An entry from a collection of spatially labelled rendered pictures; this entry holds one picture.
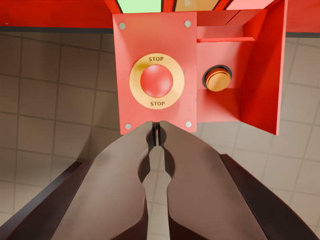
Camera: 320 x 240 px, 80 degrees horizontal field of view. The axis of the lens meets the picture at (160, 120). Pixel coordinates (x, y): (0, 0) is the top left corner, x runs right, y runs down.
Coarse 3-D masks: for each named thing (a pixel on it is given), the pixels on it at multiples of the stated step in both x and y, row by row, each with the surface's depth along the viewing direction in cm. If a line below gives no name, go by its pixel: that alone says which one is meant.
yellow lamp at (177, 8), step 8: (184, 0) 20; (192, 0) 20; (200, 0) 20; (208, 0) 21; (216, 0) 21; (176, 8) 22; (184, 8) 22; (192, 8) 22; (200, 8) 22; (208, 8) 22
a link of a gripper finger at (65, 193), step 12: (84, 168) 8; (72, 180) 8; (60, 192) 7; (72, 192) 7; (48, 204) 7; (60, 204) 7; (36, 216) 6; (48, 216) 6; (60, 216) 6; (24, 228) 6; (36, 228) 6; (48, 228) 6
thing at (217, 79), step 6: (210, 72) 30; (216, 72) 30; (222, 72) 30; (210, 78) 30; (216, 78) 30; (222, 78) 30; (228, 78) 30; (210, 84) 31; (216, 84) 31; (222, 84) 31; (228, 84) 31; (216, 90) 32
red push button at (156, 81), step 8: (144, 72) 22; (152, 72) 22; (160, 72) 22; (168, 72) 22; (144, 80) 22; (152, 80) 22; (160, 80) 22; (168, 80) 22; (144, 88) 23; (152, 88) 23; (160, 88) 23; (168, 88) 23; (152, 96) 23; (160, 96) 23
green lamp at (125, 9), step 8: (120, 0) 20; (128, 0) 20; (136, 0) 20; (144, 0) 20; (152, 0) 20; (160, 0) 20; (128, 8) 22; (136, 8) 22; (144, 8) 22; (152, 8) 22; (160, 8) 22
